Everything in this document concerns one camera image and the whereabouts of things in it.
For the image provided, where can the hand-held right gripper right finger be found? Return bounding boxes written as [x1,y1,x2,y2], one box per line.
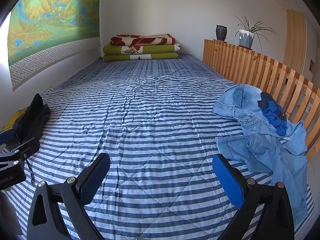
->
[212,154,295,240]

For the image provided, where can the potted plant in white pot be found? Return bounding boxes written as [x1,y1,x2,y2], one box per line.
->
[231,14,278,53]

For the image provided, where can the yellow patterned cloth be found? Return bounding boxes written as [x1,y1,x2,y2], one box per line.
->
[1,107,28,133]

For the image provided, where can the wooden slatted bed rail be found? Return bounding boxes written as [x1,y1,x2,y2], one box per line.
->
[202,39,320,164]

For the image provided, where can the black clothing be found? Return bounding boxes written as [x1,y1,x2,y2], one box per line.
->
[11,93,51,146]

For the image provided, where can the wooden board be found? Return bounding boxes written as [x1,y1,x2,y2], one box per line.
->
[284,9,307,74]

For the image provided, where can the blue checked bed sheet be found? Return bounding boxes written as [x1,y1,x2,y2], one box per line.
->
[54,52,237,90]

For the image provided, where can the blue striped boxer shorts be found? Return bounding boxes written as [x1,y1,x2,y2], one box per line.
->
[257,92,288,136]

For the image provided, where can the light blue denim garment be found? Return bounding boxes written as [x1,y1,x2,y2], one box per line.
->
[213,84,308,227]

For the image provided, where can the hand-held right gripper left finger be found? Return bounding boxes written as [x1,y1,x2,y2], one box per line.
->
[27,152,111,240]

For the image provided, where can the red and white folded blanket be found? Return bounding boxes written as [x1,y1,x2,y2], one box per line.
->
[110,34,176,47]

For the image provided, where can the black cable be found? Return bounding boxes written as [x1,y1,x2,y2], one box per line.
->
[24,152,36,187]

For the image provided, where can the landscape wall poster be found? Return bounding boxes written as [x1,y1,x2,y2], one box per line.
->
[7,0,101,92]

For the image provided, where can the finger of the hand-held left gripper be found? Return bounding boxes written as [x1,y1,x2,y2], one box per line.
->
[0,138,41,172]
[0,129,15,145]

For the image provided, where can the blue striped quilt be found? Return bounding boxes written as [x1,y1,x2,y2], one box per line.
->
[6,75,316,240]

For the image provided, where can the black flower pot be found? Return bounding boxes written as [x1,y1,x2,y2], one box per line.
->
[216,25,228,42]

